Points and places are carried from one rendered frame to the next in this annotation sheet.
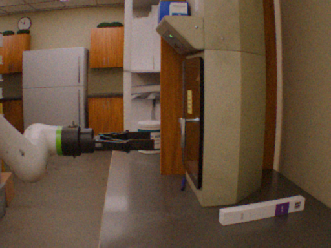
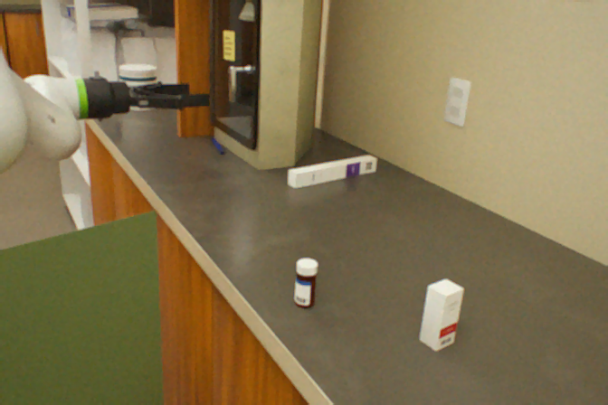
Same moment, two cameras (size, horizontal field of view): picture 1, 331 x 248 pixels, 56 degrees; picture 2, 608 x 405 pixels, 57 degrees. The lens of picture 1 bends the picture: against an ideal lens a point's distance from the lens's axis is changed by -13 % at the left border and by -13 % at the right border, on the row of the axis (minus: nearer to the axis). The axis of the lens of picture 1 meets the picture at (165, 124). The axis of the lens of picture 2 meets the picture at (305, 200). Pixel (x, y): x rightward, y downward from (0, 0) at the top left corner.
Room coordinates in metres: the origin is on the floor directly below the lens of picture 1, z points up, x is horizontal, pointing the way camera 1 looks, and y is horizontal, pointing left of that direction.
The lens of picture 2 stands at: (-0.33, 0.38, 1.43)
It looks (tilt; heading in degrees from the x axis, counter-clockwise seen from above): 22 degrees down; 335
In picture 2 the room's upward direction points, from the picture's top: 4 degrees clockwise
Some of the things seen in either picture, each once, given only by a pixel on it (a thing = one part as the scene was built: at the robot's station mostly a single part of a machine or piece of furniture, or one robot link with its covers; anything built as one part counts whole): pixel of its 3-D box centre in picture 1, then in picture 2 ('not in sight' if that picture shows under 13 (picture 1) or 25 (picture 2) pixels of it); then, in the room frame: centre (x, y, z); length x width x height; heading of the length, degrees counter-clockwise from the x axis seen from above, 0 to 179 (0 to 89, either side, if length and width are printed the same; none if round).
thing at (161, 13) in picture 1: (172, 15); not in sight; (1.26, -0.03, 1.56); 0.10 x 0.10 x 0.09; 6
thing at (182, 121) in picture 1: (187, 132); (238, 83); (1.06, -0.07, 1.17); 0.05 x 0.03 x 0.10; 96
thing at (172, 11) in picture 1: (178, 12); not in sight; (1.12, -0.04, 1.54); 0.05 x 0.05 x 0.06; 6
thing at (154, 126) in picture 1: (150, 136); (138, 87); (1.80, 0.08, 1.02); 0.13 x 0.13 x 0.15
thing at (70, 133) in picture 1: (72, 139); (97, 97); (1.02, 0.28, 1.15); 0.09 x 0.06 x 0.12; 7
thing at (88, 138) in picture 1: (96, 141); (130, 97); (1.03, 0.21, 1.14); 0.09 x 0.08 x 0.07; 97
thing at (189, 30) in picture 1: (176, 37); not in sight; (1.16, -0.04, 1.46); 0.32 x 0.12 x 0.10; 6
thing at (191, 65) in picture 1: (191, 119); (232, 67); (1.17, -0.09, 1.19); 0.30 x 0.01 x 0.40; 6
